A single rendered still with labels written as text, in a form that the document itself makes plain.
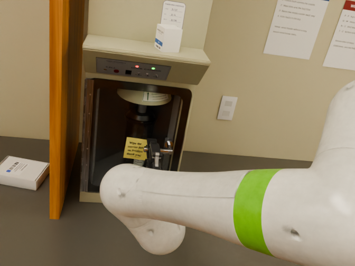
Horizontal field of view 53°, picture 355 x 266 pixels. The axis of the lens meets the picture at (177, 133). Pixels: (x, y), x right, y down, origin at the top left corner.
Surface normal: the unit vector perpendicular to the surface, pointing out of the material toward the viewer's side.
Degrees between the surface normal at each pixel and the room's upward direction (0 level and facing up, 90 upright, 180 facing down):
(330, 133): 64
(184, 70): 135
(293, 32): 90
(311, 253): 103
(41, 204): 0
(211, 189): 57
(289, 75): 90
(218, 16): 90
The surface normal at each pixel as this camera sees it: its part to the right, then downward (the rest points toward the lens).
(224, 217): -0.77, 0.11
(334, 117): -0.85, -0.52
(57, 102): 0.11, 0.47
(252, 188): -0.61, -0.61
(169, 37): 0.43, 0.48
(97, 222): 0.16, -0.87
